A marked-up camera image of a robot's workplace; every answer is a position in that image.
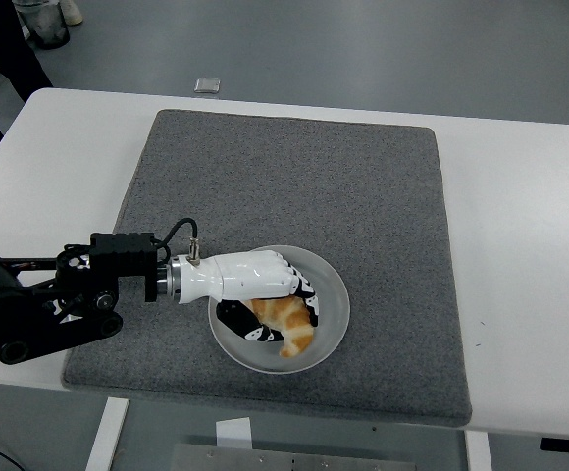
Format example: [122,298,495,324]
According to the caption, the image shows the dark translucent waste bin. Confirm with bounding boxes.
[12,0,73,50]

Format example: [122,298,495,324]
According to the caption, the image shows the white table leg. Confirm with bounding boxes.
[463,430,492,471]
[84,396,130,471]

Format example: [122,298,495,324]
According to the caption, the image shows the golden croissant bread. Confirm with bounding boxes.
[242,293,316,358]

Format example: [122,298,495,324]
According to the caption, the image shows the round translucent white plate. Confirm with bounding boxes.
[207,243,351,375]

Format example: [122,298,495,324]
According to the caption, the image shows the person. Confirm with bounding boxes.
[0,0,54,164]

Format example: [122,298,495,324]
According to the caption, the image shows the grey metal plate with screws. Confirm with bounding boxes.
[170,443,418,471]

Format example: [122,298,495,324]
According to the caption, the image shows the grey felt mat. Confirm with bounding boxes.
[60,108,473,428]

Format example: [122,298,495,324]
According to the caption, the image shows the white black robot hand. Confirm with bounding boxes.
[172,248,321,345]

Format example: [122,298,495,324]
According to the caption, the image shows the person's white shoe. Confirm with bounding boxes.
[61,0,84,26]

